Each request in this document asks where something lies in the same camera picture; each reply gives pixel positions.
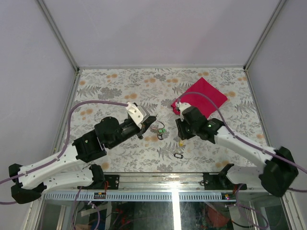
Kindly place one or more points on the folded magenta cloth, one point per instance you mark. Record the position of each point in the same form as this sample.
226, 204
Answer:
203, 96

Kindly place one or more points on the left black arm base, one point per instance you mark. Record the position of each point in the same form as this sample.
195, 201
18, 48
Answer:
111, 180

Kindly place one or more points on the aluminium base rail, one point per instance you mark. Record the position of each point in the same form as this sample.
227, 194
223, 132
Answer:
150, 187

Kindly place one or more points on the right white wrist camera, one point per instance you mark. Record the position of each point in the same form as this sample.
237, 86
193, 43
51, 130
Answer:
181, 107

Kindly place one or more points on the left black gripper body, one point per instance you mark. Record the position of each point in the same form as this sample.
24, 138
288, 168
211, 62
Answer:
128, 131

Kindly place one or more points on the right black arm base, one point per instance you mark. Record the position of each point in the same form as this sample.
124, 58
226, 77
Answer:
212, 181

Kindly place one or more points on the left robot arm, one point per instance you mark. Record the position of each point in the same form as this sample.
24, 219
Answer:
73, 166

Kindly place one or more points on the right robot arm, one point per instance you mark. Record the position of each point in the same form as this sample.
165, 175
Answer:
273, 169

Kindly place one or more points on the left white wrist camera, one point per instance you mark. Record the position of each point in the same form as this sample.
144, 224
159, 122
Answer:
137, 113

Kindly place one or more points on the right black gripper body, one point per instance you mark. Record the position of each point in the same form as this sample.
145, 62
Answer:
186, 131

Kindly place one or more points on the large metal keyring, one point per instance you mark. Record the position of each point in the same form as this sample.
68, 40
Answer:
157, 127

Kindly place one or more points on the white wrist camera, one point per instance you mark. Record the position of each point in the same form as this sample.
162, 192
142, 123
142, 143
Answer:
181, 107
137, 113

